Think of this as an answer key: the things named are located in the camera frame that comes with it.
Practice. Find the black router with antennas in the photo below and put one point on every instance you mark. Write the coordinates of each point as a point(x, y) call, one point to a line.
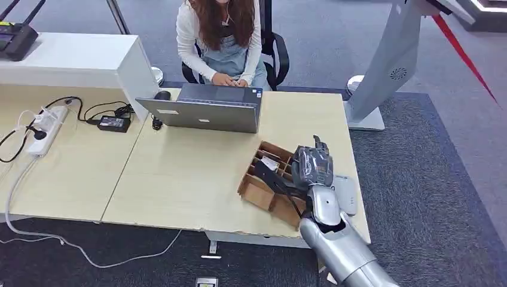
point(17, 39)

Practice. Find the wooden card box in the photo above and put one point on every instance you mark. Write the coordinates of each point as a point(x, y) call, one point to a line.
point(257, 194)

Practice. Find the white raised counter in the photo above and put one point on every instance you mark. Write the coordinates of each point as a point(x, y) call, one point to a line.
point(79, 59)

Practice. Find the chrome round post base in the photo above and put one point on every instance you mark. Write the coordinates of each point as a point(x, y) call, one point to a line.
point(157, 75)
point(354, 84)

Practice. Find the white floor socket plate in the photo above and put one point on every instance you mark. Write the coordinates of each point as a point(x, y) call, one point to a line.
point(206, 282)

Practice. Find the white card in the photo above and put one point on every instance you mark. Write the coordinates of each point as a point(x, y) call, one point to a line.
point(270, 162)

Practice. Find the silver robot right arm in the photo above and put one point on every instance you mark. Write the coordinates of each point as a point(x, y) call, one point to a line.
point(340, 245)

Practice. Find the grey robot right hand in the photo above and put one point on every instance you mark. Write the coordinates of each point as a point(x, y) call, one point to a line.
point(313, 164)

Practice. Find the white floor bar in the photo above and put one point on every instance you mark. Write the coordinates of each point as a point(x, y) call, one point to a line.
point(210, 257)

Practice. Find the black plug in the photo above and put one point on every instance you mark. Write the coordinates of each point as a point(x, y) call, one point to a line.
point(39, 134)

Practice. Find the dark slanted pole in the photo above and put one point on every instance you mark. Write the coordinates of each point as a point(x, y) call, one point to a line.
point(118, 17)

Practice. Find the white desk leg frame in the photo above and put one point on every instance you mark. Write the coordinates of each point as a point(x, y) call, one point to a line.
point(245, 239)

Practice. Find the person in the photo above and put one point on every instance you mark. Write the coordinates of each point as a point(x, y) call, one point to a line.
point(221, 39)

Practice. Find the dark platform with light strip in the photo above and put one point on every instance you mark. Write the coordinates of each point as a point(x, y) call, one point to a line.
point(485, 16)

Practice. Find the dark speckled carpet rug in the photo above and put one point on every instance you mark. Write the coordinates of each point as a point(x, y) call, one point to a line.
point(416, 178)

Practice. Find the black office chair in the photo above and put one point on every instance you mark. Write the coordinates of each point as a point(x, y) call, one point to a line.
point(277, 51)

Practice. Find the black computer mouse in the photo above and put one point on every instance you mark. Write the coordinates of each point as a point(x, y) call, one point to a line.
point(162, 95)

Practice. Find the red barrier ribbon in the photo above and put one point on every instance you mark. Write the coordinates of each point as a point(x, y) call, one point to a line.
point(461, 53)

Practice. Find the silver kiosk stand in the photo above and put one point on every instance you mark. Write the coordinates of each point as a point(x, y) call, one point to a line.
point(390, 63)

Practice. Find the grey laptop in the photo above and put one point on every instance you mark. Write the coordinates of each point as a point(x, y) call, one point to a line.
point(206, 115)

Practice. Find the white power strip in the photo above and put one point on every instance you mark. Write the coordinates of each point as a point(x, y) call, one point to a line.
point(49, 130)

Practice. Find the black power adapter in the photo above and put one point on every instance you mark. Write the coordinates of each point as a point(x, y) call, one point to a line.
point(114, 123)

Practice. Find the white plug charger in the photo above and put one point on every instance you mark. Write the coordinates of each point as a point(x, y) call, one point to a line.
point(42, 121)

